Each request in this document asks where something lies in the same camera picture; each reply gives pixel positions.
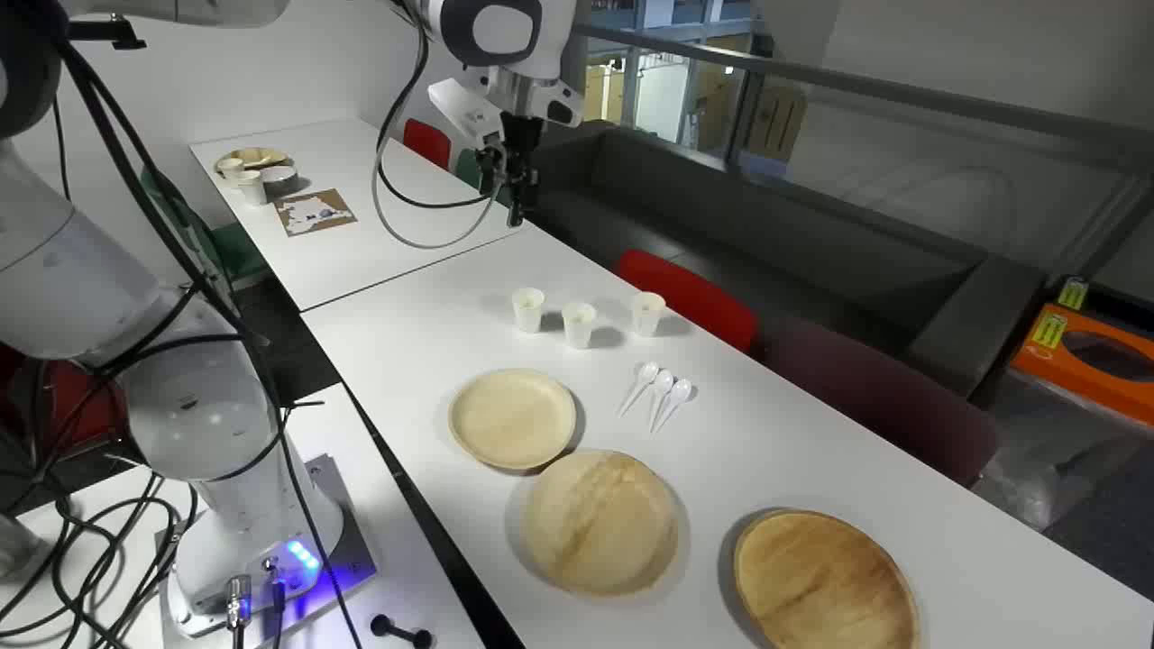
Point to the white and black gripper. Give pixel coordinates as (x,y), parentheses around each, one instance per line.
(508,115)

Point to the white paper cup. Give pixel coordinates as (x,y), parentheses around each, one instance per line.
(578,322)
(646,311)
(529,306)

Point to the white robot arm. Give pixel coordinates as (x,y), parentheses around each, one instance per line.
(193,393)

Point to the photo card on table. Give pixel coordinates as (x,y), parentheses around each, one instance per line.
(318,211)

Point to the white plastic spoon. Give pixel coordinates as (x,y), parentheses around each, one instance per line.
(645,379)
(679,393)
(658,393)

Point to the pale wooden plate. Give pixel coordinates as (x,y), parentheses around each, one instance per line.
(515,418)

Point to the dark grey sofa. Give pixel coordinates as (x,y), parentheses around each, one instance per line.
(789,252)

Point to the middle wooden plate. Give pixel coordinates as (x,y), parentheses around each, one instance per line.
(599,522)

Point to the dark maroon chair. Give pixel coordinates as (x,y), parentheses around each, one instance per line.
(888,396)

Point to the small black dumbbell tool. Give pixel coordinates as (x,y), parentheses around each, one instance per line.
(386,628)

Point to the red chair behind robot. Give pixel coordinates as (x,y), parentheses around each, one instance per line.
(55,403)

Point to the dark wooden plate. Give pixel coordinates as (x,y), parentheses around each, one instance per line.
(818,581)

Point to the orange box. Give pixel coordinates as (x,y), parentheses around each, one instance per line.
(1092,356)

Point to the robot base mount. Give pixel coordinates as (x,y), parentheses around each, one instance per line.
(269,554)

